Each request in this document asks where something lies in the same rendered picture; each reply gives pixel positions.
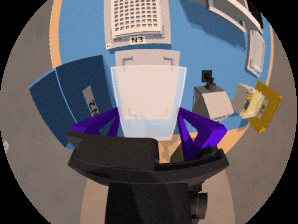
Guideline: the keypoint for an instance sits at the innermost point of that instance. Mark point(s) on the blue bench mat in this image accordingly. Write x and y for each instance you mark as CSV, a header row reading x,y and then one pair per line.
x,y
205,42

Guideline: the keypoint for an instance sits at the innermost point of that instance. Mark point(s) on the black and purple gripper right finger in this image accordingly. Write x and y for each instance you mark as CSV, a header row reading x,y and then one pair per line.
x,y
210,133

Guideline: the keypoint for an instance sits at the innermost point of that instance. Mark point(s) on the dark blue open-top bin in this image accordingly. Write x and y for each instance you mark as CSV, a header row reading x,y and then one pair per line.
x,y
81,89

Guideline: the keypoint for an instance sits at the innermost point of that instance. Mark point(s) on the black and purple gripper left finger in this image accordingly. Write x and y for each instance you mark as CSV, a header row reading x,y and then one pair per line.
x,y
94,124

